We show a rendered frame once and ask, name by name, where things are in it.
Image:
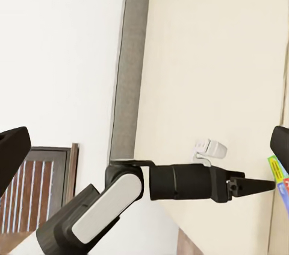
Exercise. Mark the fixed window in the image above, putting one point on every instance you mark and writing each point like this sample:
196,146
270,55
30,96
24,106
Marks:
41,187

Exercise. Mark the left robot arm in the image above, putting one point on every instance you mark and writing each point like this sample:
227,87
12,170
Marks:
77,227

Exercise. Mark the bed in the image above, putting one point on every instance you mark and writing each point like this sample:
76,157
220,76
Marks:
197,69

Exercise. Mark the board game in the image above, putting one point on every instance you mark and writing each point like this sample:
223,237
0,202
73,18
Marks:
281,178

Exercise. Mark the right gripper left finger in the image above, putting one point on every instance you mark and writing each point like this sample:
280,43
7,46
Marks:
15,144

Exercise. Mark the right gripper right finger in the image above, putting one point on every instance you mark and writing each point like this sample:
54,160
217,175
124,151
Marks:
279,144

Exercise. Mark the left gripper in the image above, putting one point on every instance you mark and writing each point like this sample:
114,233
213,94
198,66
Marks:
197,181

